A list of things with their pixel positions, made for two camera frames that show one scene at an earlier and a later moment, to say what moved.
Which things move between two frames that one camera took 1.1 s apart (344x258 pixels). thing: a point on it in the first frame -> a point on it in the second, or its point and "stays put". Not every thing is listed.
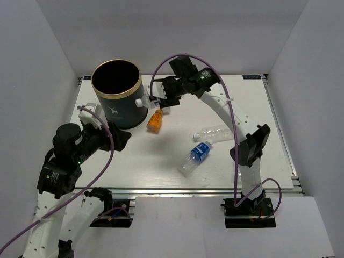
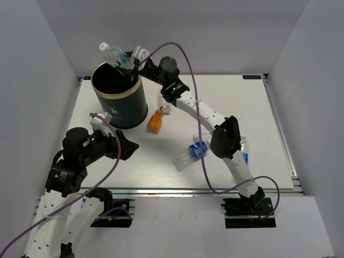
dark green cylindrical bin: x=118 y=83 stays put
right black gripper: x=169 y=101 -> x=129 y=72
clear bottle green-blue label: x=147 y=102 -> x=114 y=56
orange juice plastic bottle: x=155 y=123 stays put
